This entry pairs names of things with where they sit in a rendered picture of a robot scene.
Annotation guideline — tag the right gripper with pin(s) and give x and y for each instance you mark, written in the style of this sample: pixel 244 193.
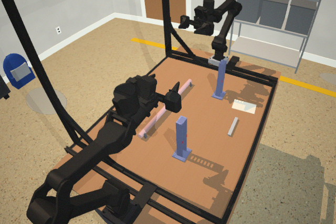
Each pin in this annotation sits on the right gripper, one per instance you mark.
pixel 172 101

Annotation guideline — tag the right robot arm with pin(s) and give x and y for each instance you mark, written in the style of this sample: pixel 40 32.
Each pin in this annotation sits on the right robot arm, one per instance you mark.
pixel 111 139

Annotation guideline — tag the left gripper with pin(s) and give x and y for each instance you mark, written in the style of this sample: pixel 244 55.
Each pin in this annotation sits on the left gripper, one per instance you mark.
pixel 202 27

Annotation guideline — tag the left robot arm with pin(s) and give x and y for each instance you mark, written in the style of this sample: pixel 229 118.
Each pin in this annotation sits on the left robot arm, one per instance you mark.
pixel 233 7

